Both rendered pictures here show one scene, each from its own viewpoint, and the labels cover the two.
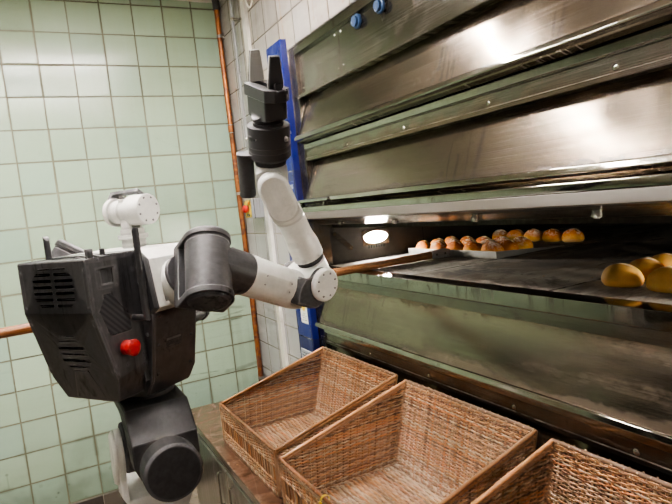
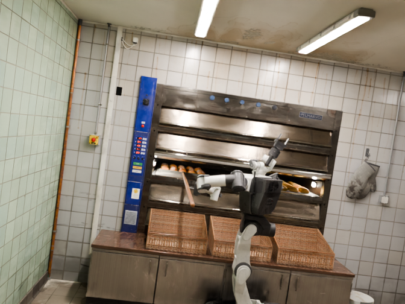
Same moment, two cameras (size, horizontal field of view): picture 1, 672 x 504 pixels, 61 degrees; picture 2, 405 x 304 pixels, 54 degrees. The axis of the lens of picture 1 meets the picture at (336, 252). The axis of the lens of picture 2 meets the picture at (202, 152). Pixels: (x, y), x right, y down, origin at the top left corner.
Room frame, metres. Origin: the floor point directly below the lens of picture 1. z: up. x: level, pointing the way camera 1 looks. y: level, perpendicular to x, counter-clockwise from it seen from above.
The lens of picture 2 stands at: (0.43, 3.63, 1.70)
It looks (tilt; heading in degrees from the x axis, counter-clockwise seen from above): 3 degrees down; 292
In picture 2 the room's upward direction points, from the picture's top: 8 degrees clockwise
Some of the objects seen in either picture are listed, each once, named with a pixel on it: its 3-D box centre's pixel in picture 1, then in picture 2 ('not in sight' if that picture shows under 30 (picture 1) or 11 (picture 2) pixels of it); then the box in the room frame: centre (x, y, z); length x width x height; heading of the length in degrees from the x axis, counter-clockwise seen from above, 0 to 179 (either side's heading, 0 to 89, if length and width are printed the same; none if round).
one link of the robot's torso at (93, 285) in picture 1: (121, 312); (258, 192); (1.20, 0.47, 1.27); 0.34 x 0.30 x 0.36; 62
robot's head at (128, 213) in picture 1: (132, 215); (257, 166); (1.25, 0.43, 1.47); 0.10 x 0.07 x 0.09; 62
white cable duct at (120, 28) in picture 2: (267, 208); (105, 142); (2.84, 0.32, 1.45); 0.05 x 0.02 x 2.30; 27
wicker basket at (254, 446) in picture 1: (304, 409); (176, 230); (2.00, 0.17, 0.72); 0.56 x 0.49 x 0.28; 28
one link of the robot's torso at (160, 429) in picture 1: (157, 435); (258, 224); (1.17, 0.42, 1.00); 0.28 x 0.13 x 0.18; 28
